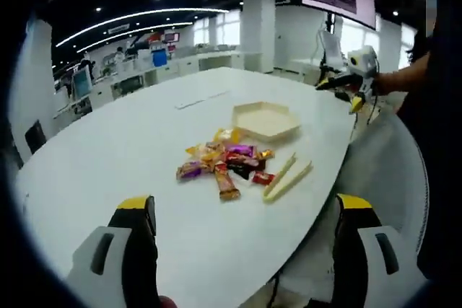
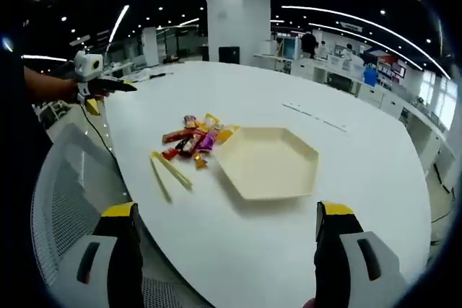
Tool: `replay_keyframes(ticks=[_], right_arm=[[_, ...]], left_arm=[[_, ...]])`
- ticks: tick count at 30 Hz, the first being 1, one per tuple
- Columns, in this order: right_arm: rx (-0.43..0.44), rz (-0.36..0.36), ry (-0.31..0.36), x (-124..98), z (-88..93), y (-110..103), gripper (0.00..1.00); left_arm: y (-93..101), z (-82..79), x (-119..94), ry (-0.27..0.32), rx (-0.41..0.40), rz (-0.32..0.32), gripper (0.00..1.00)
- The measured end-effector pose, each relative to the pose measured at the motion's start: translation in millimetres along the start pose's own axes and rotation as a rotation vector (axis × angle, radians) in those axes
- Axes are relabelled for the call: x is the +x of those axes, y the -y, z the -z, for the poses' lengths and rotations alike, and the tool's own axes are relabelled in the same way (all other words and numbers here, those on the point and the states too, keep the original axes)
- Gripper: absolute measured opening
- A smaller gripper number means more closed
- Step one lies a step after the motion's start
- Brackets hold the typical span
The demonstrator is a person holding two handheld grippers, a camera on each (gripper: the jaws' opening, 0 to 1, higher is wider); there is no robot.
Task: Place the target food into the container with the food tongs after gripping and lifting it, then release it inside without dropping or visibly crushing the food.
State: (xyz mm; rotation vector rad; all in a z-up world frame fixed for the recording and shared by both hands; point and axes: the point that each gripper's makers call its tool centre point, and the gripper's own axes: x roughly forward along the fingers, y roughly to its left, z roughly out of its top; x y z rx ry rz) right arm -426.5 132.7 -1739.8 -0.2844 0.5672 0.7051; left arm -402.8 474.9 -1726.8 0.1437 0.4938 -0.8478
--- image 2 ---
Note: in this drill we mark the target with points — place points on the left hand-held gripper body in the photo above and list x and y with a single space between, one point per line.
84 64

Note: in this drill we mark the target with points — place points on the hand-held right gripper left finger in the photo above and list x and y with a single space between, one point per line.
108 268

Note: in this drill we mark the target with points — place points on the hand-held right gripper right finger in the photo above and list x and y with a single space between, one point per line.
346 268

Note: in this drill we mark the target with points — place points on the pile of food snacks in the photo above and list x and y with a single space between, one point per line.
187 135

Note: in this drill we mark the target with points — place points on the yellow food tongs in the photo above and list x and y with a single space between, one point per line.
161 178

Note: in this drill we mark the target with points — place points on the purple food bar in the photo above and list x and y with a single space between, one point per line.
206 142

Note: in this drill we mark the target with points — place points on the cream hexagonal container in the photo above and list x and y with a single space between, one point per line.
267 163

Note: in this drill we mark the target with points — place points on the person's left hand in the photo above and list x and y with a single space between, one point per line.
72 91

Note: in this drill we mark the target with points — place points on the person's right hand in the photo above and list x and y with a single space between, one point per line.
310 303

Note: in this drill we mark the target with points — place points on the cluster of white chairs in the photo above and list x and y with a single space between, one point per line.
52 115

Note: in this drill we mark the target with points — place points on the black slim tool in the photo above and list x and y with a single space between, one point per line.
160 75

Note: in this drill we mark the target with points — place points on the straight ceiling light strip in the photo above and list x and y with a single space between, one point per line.
119 23

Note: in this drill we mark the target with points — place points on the white mesh office chair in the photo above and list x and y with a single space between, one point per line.
68 185

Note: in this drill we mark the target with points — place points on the black cabinet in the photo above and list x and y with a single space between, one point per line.
229 55

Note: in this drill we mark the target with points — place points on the white square pillar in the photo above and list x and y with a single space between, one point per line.
234 16

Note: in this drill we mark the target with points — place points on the row of white desks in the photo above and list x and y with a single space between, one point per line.
375 97

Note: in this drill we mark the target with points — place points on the pale blue screen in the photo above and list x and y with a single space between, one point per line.
291 49

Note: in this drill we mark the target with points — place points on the blue box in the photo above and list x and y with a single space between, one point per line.
370 77

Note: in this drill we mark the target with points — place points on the ceiling air vent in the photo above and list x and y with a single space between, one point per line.
352 26

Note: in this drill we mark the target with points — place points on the red wall poster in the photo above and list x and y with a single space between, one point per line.
391 66

